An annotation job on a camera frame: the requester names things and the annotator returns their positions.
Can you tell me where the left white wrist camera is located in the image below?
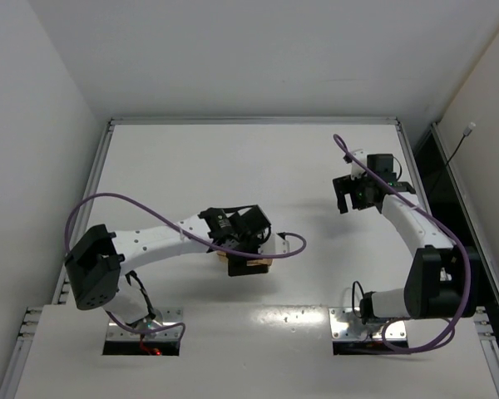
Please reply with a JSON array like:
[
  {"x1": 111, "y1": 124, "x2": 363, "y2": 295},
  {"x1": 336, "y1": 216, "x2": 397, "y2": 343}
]
[{"x1": 258, "y1": 232, "x2": 290, "y2": 256}]

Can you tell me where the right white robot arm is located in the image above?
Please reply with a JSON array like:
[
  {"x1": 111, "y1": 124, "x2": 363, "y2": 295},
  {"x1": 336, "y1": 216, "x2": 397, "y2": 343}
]
[{"x1": 333, "y1": 150, "x2": 481, "y2": 323}]

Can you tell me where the wooden block box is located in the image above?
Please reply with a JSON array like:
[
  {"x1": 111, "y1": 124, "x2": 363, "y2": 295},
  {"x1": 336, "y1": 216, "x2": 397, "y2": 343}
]
[{"x1": 216, "y1": 251, "x2": 273, "y2": 268}]

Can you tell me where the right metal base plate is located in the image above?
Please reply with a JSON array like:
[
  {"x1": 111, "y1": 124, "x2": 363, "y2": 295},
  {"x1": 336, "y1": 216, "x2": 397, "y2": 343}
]
[{"x1": 329, "y1": 307, "x2": 389, "y2": 344}]

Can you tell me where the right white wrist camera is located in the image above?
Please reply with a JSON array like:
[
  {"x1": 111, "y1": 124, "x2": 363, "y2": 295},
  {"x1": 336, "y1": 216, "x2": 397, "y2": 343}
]
[{"x1": 343, "y1": 149, "x2": 368, "y2": 180}]

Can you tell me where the metal base plate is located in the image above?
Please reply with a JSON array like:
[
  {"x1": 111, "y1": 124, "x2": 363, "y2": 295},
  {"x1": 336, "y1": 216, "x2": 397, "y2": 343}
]
[
  {"x1": 106, "y1": 307, "x2": 185, "y2": 344},
  {"x1": 329, "y1": 307, "x2": 389, "y2": 344}
]

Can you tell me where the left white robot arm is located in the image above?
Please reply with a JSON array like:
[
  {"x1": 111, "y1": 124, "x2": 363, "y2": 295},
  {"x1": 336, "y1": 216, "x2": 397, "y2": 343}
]
[{"x1": 65, "y1": 205, "x2": 276, "y2": 327}]

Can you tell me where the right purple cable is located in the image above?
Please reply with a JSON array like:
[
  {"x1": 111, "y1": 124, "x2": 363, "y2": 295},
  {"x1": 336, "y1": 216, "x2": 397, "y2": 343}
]
[{"x1": 333, "y1": 133, "x2": 472, "y2": 354}]

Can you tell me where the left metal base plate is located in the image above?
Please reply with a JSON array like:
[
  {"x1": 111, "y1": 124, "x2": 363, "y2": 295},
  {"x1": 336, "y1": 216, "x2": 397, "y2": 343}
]
[{"x1": 106, "y1": 307, "x2": 185, "y2": 344}]

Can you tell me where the black wall cable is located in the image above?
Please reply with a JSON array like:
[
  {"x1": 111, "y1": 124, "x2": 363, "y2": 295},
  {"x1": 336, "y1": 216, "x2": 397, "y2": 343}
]
[{"x1": 434, "y1": 121, "x2": 477, "y2": 184}]

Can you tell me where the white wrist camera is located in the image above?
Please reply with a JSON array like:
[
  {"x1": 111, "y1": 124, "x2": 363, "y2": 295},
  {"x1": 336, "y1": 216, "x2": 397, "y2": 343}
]
[
  {"x1": 258, "y1": 232, "x2": 290, "y2": 256},
  {"x1": 343, "y1": 149, "x2": 368, "y2": 180}
]

